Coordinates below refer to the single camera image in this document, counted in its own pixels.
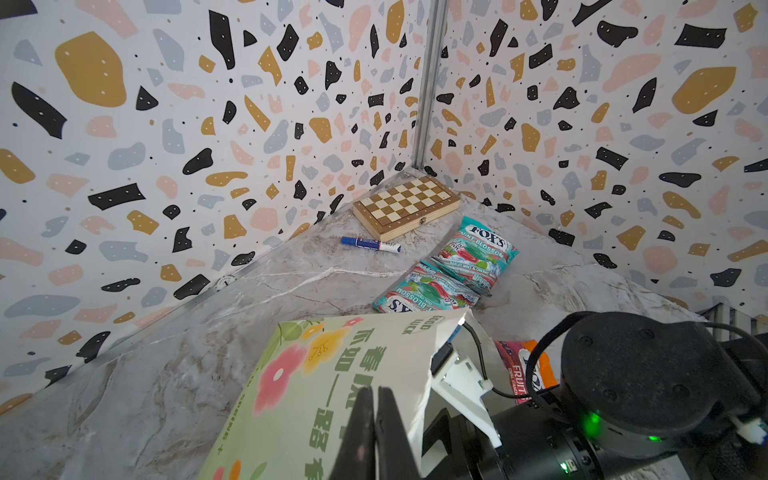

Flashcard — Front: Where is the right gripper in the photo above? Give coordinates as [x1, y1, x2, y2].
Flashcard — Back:
[425, 311, 767, 479]

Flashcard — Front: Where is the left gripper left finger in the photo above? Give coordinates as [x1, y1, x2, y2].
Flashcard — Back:
[329, 387, 375, 480]

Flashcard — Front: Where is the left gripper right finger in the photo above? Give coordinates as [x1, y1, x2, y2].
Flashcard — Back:
[375, 387, 421, 480]

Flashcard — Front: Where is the white floral paper bag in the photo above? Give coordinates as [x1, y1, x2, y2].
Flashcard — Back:
[198, 309, 470, 479]

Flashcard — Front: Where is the orange fruits candy bag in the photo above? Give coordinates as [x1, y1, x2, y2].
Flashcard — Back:
[494, 340, 558, 404]

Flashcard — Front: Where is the mint blossom candy bag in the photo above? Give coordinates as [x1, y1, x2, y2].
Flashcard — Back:
[430, 216, 519, 296]
[372, 262, 480, 314]

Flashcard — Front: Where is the blue white marker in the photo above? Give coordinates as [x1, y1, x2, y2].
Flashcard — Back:
[341, 237, 402, 253]

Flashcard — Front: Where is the wooden chessboard box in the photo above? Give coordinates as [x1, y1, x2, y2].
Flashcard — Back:
[353, 176, 461, 242]

